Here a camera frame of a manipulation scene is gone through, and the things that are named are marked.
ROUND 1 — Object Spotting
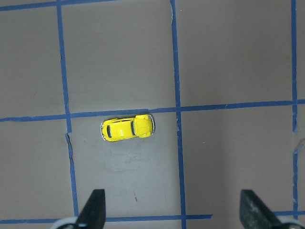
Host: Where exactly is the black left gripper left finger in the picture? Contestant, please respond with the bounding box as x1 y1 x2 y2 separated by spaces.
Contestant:
75 189 106 229

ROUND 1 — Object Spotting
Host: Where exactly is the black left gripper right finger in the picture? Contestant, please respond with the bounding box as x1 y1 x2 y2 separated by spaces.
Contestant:
239 189 283 229

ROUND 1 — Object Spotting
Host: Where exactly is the yellow toy beetle car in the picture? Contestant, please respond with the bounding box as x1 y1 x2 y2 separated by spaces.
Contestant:
100 114 155 142

